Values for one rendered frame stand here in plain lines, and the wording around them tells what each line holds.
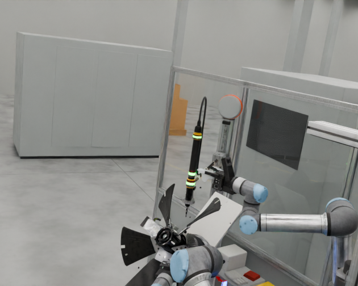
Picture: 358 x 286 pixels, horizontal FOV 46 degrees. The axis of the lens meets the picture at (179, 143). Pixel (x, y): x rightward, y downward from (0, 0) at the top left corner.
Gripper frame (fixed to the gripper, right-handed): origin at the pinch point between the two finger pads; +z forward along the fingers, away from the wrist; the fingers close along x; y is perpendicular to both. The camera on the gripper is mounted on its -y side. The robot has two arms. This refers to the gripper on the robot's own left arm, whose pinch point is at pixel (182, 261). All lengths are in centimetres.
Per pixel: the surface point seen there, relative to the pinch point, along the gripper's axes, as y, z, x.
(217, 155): -2, 69, -40
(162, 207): 24.4, 40.0, -11.8
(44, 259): 183, 143, 97
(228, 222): -15.5, 41.8, -7.6
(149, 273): 18.7, 2.8, 11.2
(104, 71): 285, 482, -76
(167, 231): 12.6, 14.6, -8.4
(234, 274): -19, 54, 31
